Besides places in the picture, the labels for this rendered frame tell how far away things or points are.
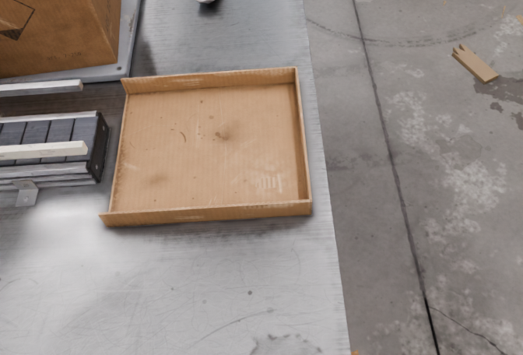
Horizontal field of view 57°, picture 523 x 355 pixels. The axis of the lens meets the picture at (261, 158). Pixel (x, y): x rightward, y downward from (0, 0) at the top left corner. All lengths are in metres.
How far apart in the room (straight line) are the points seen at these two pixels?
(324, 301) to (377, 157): 1.17
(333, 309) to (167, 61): 0.53
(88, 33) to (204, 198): 0.35
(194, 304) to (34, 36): 0.51
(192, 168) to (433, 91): 1.41
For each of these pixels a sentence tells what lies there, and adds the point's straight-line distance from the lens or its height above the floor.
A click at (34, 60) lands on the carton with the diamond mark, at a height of 0.88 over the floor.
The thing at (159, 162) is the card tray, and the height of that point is 0.83.
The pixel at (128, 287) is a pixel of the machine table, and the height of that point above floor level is 0.83.
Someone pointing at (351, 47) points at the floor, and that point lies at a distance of 2.14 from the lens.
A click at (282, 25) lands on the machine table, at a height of 0.83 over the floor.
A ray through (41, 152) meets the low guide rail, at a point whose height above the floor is 0.91.
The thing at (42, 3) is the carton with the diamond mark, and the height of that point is 0.99.
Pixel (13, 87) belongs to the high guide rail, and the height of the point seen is 0.96.
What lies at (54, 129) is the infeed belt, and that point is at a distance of 0.82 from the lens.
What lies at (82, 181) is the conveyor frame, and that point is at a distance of 0.80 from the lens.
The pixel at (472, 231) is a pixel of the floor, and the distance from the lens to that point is 1.72.
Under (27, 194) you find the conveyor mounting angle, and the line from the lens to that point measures 0.83.
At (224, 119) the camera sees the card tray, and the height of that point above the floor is 0.83.
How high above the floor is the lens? 1.46
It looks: 56 degrees down
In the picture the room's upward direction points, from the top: 6 degrees counter-clockwise
